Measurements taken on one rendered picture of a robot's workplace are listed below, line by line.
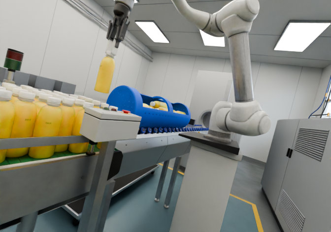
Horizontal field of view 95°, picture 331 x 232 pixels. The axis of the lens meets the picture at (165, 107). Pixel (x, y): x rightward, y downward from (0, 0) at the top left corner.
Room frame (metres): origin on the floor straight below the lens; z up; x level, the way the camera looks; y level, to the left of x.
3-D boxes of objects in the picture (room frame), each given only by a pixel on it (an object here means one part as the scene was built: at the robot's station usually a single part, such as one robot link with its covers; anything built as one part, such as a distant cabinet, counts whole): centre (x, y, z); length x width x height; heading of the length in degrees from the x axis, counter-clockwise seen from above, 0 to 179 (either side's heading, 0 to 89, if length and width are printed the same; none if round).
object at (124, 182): (1.98, 0.40, 0.08); 1.50 x 0.52 x 0.15; 156
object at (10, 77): (0.79, 0.83, 1.18); 0.06 x 0.06 x 0.16
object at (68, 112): (0.60, 0.38, 0.99); 0.07 x 0.07 x 0.19
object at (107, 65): (0.77, 0.33, 1.25); 0.07 x 0.07 x 0.19
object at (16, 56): (0.79, 0.83, 1.23); 0.06 x 0.06 x 0.04
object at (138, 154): (1.82, -0.24, 0.79); 2.17 x 0.29 x 0.34; 148
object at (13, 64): (0.79, 0.83, 1.18); 0.06 x 0.06 x 0.05
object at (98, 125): (0.60, 0.18, 1.05); 0.20 x 0.10 x 0.10; 148
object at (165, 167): (1.85, -0.18, 0.31); 0.06 x 0.06 x 0.63; 58
